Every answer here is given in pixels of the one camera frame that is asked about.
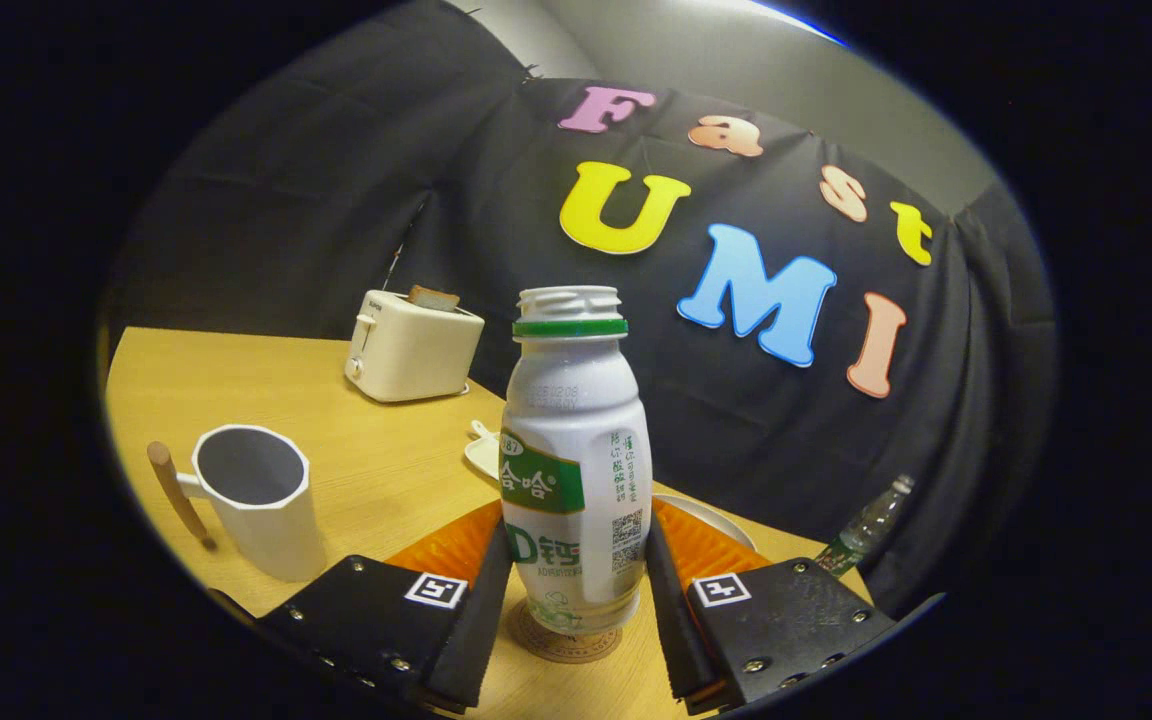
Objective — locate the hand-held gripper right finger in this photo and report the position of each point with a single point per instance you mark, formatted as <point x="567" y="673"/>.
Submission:
<point x="671" y="630"/>

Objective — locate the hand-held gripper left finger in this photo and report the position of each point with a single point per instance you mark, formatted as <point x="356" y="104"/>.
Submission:
<point x="476" y="640"/>

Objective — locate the round cork coaster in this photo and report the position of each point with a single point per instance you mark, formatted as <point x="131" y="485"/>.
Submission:
<point x="536" y="645"/>

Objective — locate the white juice bottle green label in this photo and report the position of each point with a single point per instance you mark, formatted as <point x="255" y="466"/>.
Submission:
<point x="566" y="430"/>

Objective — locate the clear plastic water bottle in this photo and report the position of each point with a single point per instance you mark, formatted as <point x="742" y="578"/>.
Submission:
<point x="861" y="535"/>

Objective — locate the white round plate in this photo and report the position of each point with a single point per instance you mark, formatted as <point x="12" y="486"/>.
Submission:
<point x="726" y="525"/>

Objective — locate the white divided dish with beans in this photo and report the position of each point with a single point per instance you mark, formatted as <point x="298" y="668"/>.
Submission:
<point x="484" y="458"/>

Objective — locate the wooden table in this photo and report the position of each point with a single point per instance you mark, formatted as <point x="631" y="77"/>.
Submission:
<point x="386" y="470"/>

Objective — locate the cream toaster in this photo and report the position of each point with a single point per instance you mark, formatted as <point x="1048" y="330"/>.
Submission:
<point x="406" y="350"/>

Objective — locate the toast slice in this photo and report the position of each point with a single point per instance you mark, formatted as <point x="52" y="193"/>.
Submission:
<point x="433" y="297"/>

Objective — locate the black backdrop cloth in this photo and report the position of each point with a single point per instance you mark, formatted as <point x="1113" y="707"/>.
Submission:
<point x="336" y="180"/>

